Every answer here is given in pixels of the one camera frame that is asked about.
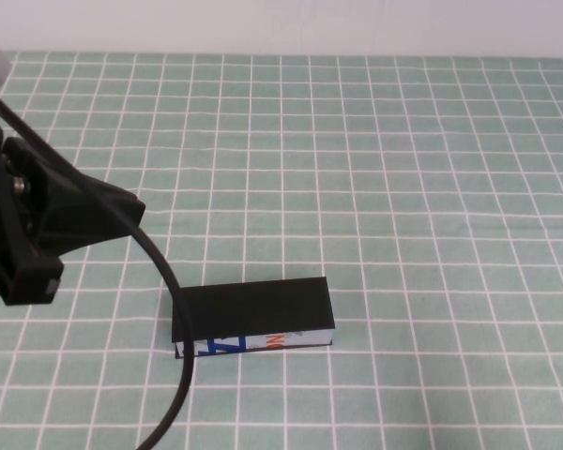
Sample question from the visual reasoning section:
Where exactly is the black glasses case box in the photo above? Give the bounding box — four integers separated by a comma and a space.
170, 276, 335, 360

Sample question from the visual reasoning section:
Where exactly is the thick black left camera cable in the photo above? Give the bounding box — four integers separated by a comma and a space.
0, 79, 194, 450

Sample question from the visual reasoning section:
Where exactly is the green white checkered tablecloth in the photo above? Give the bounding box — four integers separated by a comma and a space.
0, 50, 563, 450

